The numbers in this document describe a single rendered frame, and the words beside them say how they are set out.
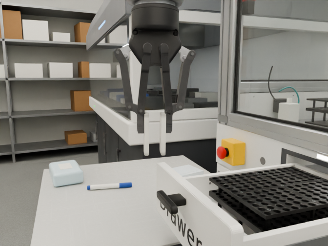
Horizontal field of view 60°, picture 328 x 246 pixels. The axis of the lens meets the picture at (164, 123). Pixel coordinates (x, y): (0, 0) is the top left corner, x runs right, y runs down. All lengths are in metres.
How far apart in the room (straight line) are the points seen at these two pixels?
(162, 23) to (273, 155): 0.50
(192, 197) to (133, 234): 0.26
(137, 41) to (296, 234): 0.37
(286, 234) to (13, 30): 3.94
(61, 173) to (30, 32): 3.28
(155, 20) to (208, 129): 1.02
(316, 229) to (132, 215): 0.44
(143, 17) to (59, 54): 4.17
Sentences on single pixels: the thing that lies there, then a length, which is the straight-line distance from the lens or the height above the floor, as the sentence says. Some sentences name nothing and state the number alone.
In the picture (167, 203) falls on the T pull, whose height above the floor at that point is 0.91.
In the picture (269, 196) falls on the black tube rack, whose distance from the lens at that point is 0.55.
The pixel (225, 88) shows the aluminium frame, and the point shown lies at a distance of 0.98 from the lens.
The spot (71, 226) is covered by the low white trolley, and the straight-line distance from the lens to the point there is 0.75.
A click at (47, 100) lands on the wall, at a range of 4.58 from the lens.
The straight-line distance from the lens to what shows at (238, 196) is 0.53.
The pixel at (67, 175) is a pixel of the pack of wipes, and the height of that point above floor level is 0.80.
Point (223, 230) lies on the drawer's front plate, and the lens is 0.39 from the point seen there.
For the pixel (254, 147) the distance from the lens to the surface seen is 0.87.
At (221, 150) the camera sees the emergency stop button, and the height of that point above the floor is 0.89.
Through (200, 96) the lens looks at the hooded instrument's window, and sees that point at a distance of 1.39.
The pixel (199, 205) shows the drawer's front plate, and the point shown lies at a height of 0.92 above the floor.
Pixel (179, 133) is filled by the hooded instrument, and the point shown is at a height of 0.84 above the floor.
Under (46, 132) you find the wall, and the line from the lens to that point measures 4.64.
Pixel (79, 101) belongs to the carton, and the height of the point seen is 0.76.
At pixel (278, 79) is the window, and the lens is 0.81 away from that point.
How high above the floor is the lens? 1.11
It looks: 9 degrees down
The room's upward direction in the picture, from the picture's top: straight up
